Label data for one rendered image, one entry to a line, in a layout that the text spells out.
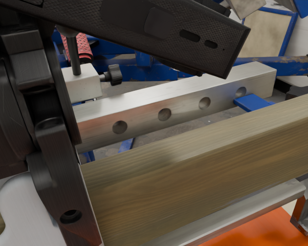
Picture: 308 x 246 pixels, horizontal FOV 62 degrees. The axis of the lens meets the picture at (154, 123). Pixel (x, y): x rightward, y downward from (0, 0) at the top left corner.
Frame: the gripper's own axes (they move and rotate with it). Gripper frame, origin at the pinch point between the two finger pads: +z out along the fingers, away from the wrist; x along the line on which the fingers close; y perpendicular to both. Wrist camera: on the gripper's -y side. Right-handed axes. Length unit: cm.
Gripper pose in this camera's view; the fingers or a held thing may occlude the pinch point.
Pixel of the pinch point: (92, 229)
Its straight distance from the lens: 19.7
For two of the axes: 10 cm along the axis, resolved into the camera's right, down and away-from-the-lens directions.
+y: -9.2, 2.7, -2.9
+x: 3.9, 4.8, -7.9
